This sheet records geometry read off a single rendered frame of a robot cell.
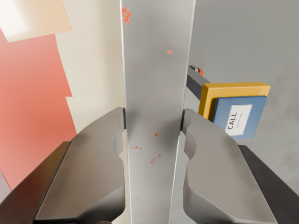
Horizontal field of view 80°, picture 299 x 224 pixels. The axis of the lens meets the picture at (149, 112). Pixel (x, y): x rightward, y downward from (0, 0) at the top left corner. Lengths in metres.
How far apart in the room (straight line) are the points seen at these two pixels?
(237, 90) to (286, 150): 2.05
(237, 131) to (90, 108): 0.32
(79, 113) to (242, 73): 1.48
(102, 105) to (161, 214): 0.11
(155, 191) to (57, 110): 0.11
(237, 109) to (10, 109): 0.34
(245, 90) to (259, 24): 1.19
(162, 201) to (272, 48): 1.56
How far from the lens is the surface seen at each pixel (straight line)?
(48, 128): 0.19
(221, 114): 0.37
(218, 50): 1.43
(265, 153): 2.25
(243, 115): 0.40
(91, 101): 0.16
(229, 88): 0.37
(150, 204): 0.18
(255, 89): 0.40
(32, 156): 0.22
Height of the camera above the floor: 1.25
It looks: 60 degrees down
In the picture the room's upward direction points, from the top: 164 degrees clockwise
